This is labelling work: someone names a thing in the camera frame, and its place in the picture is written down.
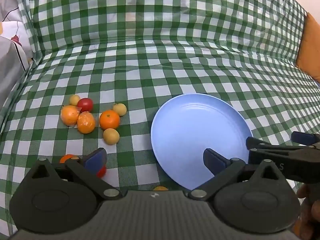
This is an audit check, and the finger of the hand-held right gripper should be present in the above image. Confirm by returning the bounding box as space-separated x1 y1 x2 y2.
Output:
246 136 312 155
291 131 320 148

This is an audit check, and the green checked cloth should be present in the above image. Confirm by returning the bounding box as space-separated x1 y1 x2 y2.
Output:
0 0 320 240

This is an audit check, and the person's right hand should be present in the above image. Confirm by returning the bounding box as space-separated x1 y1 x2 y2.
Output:
293 184 320 240

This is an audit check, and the light blue plate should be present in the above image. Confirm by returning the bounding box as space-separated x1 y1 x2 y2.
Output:
150 93 254 190

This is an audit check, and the orange cushion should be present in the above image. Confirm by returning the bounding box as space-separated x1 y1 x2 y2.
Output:
296 12 320 83

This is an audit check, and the white printed bedding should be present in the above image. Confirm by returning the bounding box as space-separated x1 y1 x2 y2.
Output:
0 0 34 105

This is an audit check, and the plastic-wrapped orange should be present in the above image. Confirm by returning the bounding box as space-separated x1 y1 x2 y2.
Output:
77 111 96 134
60 105 81 126

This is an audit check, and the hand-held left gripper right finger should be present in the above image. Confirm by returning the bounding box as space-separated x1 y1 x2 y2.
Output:
184 148 287 202

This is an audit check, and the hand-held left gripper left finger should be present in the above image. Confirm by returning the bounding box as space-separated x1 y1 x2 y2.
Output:
24 148 123 200

